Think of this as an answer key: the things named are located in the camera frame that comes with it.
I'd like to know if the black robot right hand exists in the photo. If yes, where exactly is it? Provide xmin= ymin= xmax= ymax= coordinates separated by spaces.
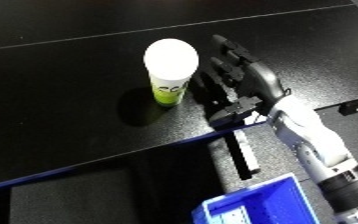
xmin=209 ymin=34 xmax=295 ymax=125

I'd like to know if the paper cup with green band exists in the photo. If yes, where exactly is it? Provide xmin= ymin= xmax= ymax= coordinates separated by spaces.
xmin=141 ymin=38 xmax=201 ymax=108

